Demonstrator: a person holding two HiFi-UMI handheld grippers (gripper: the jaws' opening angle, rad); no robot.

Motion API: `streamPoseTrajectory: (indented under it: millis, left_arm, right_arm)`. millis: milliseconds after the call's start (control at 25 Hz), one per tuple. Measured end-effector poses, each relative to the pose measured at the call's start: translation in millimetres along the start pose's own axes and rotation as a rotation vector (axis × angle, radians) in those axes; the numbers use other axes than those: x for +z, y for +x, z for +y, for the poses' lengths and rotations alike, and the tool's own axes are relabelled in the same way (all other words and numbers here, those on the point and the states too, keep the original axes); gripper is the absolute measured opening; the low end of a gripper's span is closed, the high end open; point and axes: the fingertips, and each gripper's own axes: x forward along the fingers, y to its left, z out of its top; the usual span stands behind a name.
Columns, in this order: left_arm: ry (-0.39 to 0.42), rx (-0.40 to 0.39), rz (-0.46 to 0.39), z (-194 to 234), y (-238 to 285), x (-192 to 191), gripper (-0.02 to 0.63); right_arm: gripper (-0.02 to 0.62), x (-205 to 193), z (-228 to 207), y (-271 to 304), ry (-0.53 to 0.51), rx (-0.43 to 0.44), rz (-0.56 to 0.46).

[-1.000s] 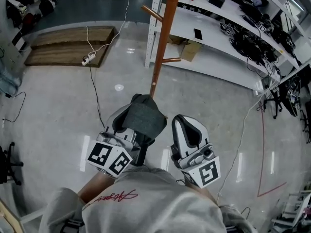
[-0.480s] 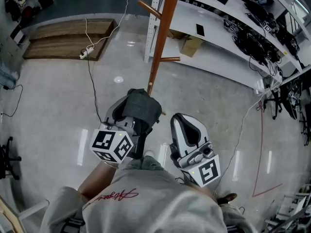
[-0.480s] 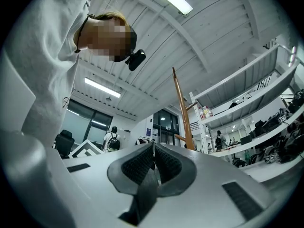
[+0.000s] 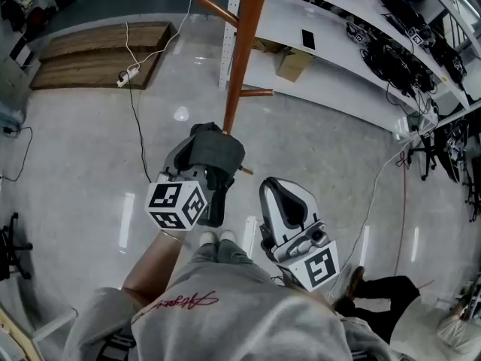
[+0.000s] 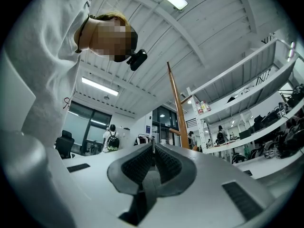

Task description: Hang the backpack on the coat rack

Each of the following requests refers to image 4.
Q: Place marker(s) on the white metal frame bar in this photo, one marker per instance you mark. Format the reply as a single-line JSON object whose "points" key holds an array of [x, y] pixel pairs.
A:
{"points": [[52, 325]]}

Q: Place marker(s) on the brown wooden platform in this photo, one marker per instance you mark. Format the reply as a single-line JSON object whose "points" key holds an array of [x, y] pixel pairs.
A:
{"points": [[94, 51]]}

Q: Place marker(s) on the black cluttered table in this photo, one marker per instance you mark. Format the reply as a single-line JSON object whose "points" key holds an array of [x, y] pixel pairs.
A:
{"points": [[452, 152]]}

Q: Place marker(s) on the person's right forearm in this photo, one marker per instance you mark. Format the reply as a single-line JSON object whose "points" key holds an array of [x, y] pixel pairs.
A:
{"points": [[319, 301]]}

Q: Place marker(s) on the brown wooden coat rack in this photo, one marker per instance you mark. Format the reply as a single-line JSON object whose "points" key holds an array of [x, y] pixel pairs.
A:
{"points": [[242, 51]]}

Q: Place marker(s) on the flat cardboard piece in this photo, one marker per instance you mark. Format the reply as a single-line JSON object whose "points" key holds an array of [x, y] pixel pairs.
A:
{"points": [[267, 45]]}

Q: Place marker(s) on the pile of dark bags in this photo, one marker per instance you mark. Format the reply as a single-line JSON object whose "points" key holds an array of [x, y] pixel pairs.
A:
{"points": [[34, 2]]}

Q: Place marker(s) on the person's left forearm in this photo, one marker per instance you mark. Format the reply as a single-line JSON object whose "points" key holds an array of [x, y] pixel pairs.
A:
{"points": [[154, 265]]}

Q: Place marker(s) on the light grey sweatshirt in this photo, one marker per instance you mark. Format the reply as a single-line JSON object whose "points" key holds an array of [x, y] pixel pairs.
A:
{"points": [[233, 322]]}

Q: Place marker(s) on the grey trousers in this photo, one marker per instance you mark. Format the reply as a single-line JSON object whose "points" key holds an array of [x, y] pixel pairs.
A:
{"points": [[229, 256]]}

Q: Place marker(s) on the white power strip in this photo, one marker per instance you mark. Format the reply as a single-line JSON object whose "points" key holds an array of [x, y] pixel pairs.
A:
{"points": [[128, 76]]}

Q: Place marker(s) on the person's right white shoe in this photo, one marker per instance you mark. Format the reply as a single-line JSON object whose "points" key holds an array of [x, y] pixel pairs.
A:
{"points": [[227, 236]]}

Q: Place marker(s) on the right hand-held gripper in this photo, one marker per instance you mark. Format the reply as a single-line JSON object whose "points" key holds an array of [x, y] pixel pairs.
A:
{"points": [[319, 267]]}

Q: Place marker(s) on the open cardboard box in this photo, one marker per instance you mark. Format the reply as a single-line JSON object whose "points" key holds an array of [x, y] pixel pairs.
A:
{"points": [[293, 66]]}

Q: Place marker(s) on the white shelving unit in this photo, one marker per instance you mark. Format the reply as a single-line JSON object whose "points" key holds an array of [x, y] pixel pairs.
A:
{"points": [[338, 88]]}

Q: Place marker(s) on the black office chair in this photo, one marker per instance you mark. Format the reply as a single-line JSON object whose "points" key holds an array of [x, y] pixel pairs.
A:
{"points": [[474, 190], [11, 246], [426, 156]]}

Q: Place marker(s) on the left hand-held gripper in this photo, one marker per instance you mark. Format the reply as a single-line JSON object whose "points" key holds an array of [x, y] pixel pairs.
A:
{"points": [[176, 205]]}

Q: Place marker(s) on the person's left white shoe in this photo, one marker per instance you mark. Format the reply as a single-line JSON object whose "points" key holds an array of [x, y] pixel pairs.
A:
{"points": [[207, 238]]}

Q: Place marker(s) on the flat black tablet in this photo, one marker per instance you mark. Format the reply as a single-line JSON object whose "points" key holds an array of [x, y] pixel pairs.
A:
{"points": [[308, 40]]}

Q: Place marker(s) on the person's white shoe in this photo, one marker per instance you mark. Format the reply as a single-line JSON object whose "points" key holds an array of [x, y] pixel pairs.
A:
{"points": [[227, 236], [207, 238]]}

